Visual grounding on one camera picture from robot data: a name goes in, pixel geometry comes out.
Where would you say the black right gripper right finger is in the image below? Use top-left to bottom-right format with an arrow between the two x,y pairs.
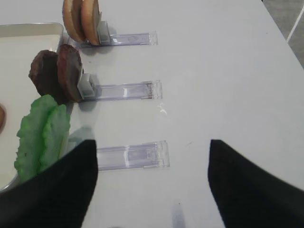
208,139 -> 304,228

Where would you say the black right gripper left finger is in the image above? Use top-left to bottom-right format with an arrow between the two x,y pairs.
0,140 -> 98,228

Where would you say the green lettuce leaf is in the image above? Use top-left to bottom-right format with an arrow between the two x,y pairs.
39,104 -> 70,172
14,95 -> 57,182

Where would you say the green lettuce leaf by pusher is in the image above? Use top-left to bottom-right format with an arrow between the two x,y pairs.
39,104 -> 70,172

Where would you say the bread slice on tray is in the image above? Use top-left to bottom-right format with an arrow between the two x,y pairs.
0,104 -> 7,133

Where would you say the meat patty near tray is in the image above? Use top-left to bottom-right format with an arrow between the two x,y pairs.
28,50 -> 68,105

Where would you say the meat patty by pusher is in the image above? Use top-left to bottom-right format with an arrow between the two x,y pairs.
57,44 -> 83,103

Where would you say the bread slice near tray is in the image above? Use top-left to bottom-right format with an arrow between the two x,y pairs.
62,0 -> 86,42

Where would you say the bread slice by pusher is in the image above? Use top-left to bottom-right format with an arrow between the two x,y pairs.
81,0 -> 100,46

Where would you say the white rectangular tray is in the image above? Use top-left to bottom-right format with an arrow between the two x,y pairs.
0,23 -> 63,190

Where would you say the clear lettuce holder rail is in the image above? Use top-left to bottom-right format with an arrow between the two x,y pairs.
96,141 -> 170,171

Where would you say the clear patty holder rail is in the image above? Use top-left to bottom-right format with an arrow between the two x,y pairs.
77,73 -> 163,102

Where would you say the clear bread holder rail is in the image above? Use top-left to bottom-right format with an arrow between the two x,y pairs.
67,21 -> 158,48

